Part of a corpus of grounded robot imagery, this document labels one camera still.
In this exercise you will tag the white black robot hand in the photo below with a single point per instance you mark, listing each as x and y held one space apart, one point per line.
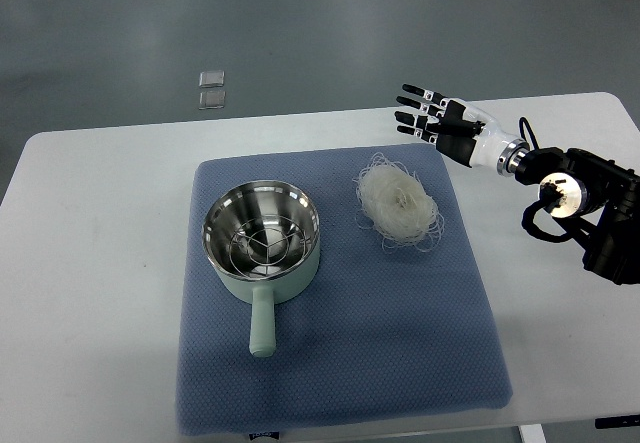
458 130

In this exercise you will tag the white vermicelli noodle bundle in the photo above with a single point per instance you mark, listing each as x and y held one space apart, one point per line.
395 205

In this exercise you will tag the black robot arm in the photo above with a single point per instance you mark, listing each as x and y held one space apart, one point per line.
584 198

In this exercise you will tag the mint green steel pot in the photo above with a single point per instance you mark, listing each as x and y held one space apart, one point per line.
239 205

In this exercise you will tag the blue textured mat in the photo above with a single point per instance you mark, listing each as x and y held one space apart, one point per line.
377 334

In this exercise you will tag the black control panel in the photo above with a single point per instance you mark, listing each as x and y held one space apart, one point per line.
617 422

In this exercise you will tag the wire steaming rack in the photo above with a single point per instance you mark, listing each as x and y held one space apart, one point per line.
267 246

